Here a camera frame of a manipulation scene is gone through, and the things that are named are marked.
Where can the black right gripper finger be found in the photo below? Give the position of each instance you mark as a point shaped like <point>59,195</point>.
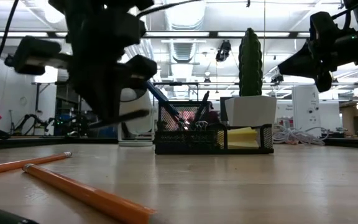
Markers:
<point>303,57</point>
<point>303,71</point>

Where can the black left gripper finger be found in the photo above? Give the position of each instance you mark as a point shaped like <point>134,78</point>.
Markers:
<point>112,99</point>
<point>92,96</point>

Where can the black mesh desk organizer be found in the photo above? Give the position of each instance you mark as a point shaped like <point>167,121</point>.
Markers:
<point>191,140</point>

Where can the yellow sticky note pad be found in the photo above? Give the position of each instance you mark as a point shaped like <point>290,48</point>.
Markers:
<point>242,138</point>

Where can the orange pencil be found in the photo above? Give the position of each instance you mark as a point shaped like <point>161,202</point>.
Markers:
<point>26,162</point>
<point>89,194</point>

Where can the black background robot rig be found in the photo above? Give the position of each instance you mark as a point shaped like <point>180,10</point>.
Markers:
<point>73,124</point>

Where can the white tall cabinet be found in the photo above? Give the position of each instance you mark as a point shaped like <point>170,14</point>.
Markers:
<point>304,109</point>

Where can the green cactus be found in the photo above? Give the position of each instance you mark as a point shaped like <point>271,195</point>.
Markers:
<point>250,62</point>

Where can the black monitor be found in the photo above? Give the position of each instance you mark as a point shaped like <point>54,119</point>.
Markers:
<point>223,109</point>

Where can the white security camera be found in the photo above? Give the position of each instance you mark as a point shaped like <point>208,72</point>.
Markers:
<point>135,109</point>

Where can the black ceiling-hung camera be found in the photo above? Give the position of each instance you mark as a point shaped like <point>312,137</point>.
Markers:
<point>224,51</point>
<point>277,78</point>

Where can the black aluminium table frame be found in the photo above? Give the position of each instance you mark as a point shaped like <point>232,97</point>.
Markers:
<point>42,143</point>

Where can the silver ceiling air duct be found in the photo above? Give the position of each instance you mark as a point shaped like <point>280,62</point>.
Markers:
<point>183,53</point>

